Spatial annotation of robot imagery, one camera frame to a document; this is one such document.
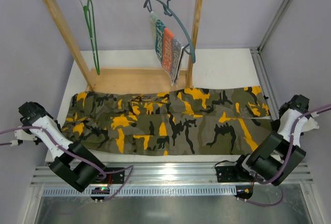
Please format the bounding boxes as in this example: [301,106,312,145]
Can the aluminium corner frame profile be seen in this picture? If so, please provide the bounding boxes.
[250,0,293,114]

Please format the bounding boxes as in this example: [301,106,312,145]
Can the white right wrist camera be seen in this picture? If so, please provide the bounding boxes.
[302,112,320,132]

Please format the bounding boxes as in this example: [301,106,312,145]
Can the green clothes hanger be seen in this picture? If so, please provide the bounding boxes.
[83,0,100,75]

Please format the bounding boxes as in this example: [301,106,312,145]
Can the slotted grey cable duct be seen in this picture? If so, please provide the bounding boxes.
[42,185,237,197]

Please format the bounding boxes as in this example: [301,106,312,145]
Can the wooden clothes rack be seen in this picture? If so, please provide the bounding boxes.
[43,0,203,96]

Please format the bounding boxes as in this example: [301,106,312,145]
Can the blue-grey clothes hanger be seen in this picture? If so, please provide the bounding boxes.
[143,0,196,64]

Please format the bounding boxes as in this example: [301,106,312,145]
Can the camouflage yellow green trousers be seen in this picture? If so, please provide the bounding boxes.
[62,86,273,156]

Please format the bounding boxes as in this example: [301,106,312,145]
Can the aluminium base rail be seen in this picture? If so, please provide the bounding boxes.
[31,161,311,187]

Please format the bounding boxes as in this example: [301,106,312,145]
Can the colourful printed cloth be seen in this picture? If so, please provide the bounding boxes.
[149,11,184,86]

